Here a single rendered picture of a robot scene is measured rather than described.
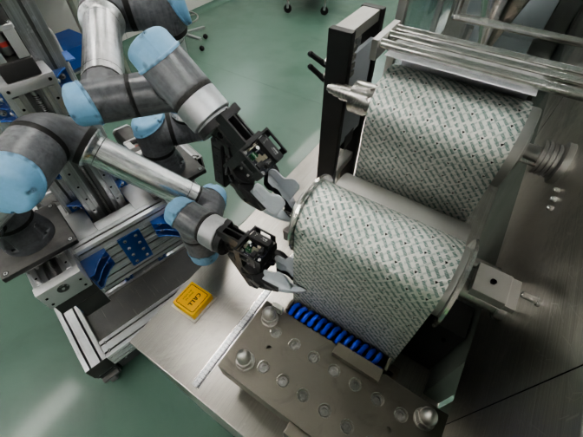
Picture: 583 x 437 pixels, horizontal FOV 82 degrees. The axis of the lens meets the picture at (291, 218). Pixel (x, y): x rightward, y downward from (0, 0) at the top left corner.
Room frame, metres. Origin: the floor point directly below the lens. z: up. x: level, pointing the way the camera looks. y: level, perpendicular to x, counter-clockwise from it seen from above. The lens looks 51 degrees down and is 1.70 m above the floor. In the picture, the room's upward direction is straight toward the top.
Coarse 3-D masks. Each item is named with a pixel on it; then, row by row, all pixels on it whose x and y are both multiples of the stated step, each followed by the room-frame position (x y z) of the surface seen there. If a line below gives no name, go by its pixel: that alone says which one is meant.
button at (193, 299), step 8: (192, 288) 0.40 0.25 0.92; (200, 288) 0.40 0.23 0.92; (184, 296) 0.38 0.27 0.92; (192, 296) 0.38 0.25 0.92; (200, 296) 0.38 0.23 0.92; (208, 296) 0.38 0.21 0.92; (176, 304) 0.36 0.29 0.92; (184, 304) 0.36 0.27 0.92; (192, 304) 0.36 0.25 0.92; (200, 304) 0.36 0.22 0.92; (192, 312) 0.34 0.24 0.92; (200, 312) 0.35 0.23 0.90
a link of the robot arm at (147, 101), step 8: (136, 72) 0.57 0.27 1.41; (128, 80) 0.54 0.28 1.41; (136, 80) 0.54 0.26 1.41; (144, 80) 0.55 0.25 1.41; (136, 88) 0.53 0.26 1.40; (144, 88) 0.53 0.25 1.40; (152, 88) 0.54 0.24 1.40; (136, 96) 0.52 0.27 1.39; (144, 96) 0.53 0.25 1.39; (152, 96) 0.53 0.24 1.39; (136, 104) 0.52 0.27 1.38; (144, 104) 0.52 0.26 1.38; (152, 104) 0.53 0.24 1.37; (160, 104) 0.53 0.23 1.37; (144, 112) 0.52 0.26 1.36; (152, 112) 0.53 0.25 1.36; (160, 112) 0.54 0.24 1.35; (168, 112) 0.55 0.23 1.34
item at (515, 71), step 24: (384, 48) 0.59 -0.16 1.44; (408, 48) 0.57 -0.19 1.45; (432, 48) 0.58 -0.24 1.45; (456, 48) 0.56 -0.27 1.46; (480, 48) 0.57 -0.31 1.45; (456, 72) 0.52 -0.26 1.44; (480, 72) 0.50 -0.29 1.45; (504, 72) 0.48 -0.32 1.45; (528, 72) 0.49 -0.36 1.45; (552, 72) 0.48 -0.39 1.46; (576, 72) 0.49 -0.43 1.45; (576, 96) 0.43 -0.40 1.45
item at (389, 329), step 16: (304, 272) 0.31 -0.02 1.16; (320, 272) 0.30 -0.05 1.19; (320, 288) 0.29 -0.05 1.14; (336, 288) 0.28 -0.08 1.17; (352, 288) 0.26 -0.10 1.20; (304, 304) 0.31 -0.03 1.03; (320, 304) 0.29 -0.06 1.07; (336, 304) 0.27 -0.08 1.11; (352, 304) 0.26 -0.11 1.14; (368, 304) 0.24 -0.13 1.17; (384, 304) 0.23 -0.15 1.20; (336, 320) 0.27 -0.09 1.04; (352, 320) 0.25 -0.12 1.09; (368, 320) 0.24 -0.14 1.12; (384, 320) 0.23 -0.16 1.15; (400, 320) 0.21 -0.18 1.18; (416, 320) 0.20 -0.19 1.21; (368, 336) 0.23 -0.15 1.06; (384, 336) 0.22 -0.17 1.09; (400, 336) 0.21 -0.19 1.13; (384, 352) 0.21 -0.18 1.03; (400, 352) 0.20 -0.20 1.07
